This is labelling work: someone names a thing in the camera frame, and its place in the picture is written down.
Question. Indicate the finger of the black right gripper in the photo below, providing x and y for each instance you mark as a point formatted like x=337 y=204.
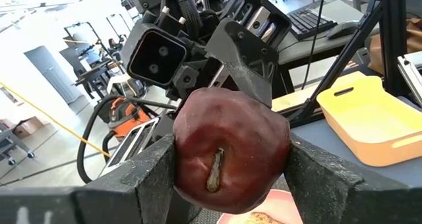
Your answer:
x=244 y=52
x=184 y=80

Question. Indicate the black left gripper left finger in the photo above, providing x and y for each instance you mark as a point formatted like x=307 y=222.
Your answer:
x=155 y=184

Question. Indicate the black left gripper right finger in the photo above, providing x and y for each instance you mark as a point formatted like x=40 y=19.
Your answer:
x=329 y=197

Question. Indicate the dark red apple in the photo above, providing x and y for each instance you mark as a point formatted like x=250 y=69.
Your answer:
x=230 y=135

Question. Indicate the black two-slot toaster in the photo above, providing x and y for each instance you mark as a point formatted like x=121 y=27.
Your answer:
x=132 y=145

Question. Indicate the pink plate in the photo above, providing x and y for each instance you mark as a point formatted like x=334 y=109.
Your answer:
x=283 y=204

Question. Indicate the grey desk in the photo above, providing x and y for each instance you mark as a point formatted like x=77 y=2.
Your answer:
x=306 y=52

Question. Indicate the orange shop vacuum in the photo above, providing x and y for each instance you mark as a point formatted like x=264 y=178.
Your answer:
x=80 y=151
x=125 y=115

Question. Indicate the black keyboard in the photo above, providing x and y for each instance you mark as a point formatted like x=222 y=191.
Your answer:
x=310 y=21

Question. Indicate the person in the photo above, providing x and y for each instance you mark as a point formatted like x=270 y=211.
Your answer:
x=113 y=46

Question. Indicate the yellow plastic bin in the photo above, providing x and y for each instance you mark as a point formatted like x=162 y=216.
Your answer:
x=372 y=128

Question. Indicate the cluttered black workbench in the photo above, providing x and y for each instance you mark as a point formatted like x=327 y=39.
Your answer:
x=92 y=75

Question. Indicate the black computer mouse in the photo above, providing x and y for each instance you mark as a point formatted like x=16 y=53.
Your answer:
x=343 y=29

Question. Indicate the cardboard box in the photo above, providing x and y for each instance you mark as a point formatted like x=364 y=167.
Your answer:
x=28 y=126

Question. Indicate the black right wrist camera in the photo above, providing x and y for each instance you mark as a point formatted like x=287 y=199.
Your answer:
x=155 y=56

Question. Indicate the silver aluminium rail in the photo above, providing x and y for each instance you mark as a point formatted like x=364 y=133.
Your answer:
x=410 y=75

